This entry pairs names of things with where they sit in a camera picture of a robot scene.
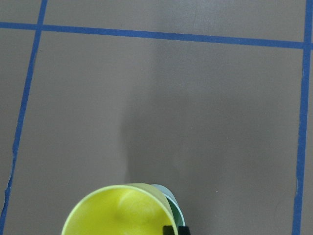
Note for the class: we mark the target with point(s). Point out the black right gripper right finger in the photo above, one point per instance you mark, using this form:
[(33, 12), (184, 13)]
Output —
[(183, 230)]

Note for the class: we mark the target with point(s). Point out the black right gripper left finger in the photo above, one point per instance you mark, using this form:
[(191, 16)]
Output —
[(168, 230)]

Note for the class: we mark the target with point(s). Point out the yellow plastic cup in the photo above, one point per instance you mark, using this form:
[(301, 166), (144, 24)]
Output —
[(129, 209)]

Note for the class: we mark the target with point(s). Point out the green plastic cup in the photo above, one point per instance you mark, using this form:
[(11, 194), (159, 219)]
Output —
[(176, 211)]

